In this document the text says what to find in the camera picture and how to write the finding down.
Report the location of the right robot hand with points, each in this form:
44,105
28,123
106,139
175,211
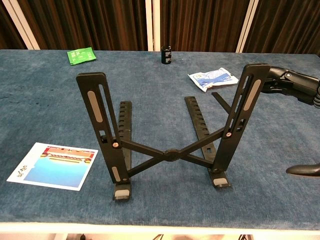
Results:
292,82

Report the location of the black folding laptop stand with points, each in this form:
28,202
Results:
171,154

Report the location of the dark brown curtain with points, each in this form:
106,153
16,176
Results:
87,22
287,25
7,30
200,22

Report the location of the white and blue packet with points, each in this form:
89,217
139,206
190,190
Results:
212,78

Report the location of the small black cylinder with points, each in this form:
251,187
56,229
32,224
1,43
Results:
166,56

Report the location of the blue table cloth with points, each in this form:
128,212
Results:
160,207

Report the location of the green sachet packet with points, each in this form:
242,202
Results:
81,56

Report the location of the picture card with blue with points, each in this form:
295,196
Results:
57,170

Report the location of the white frame post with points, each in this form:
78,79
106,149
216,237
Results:
247,25
152,25
21,25

